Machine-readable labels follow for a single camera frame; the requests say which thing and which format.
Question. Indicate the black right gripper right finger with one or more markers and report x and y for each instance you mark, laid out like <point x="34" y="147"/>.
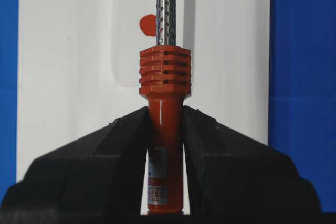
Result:
<point x="231" y="175"/>

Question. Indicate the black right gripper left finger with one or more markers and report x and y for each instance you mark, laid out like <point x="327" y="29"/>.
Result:
<point x="95" y="179"/>

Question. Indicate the white base board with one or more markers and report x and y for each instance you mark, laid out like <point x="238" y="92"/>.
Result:
<point x="66" y="88"/>

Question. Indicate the near orange mark dot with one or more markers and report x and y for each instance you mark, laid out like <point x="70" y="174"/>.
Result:
<point x="148" y="25"/>

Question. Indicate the blue table mat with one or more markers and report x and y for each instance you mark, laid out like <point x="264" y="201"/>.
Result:
<point x="301" y="90"/>

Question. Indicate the orange handled soldering iron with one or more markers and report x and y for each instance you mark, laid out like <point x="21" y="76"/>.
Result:
<point x="165" y="71"/>

